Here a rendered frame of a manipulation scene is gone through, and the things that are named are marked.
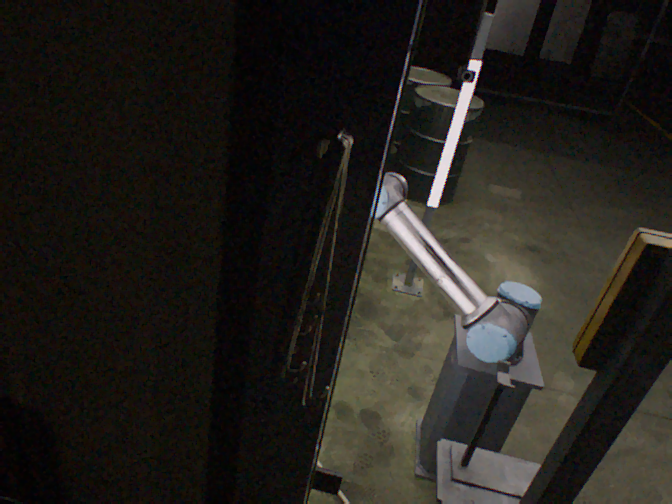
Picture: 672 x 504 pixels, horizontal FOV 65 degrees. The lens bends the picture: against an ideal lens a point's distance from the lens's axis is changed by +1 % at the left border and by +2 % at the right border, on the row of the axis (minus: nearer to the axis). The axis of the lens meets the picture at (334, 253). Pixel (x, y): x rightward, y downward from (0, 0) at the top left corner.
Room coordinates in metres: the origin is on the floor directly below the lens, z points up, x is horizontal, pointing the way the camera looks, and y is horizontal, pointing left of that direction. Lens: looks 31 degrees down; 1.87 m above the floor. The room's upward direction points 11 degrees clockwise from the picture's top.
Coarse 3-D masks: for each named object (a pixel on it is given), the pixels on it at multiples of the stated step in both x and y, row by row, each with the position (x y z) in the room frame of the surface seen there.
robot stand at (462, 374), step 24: (456, 336) 1.59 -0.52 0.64; (528, 336) 1.68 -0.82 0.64; (456, 360) 1.46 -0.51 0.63; (480, 360) 1.47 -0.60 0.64; (528, 360) 1.53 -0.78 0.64; (456, 384) 1.45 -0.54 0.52; (480, 384) 1.43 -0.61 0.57; (528, 384) 1.40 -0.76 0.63; (432, 408) 1.58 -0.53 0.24; (456, 408) 1.43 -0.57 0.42; (480, 408) 1.42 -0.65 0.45; (504, 408) 1.42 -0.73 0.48; (432, 432) 1.46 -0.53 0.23; (456, 432) 1.43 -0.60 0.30; (504, 432) 1.42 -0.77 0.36; (432, 456) 1.43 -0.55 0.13; (432, 480) 1.42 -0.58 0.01
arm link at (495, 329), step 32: (384, 192) 1.60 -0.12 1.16; (384, 224) 1.60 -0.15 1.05; (416, 224) 1.57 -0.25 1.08; (416, 256) 1.52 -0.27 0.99; (448, 256) 1.52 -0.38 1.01; (448, 288) 1.45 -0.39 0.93; (480, 288) 1.48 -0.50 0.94; (480, 320) 1.37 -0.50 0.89; (512, 320) 1.40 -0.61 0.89; (480, 352) 1.34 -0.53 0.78; (512, 352) 1.32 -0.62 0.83
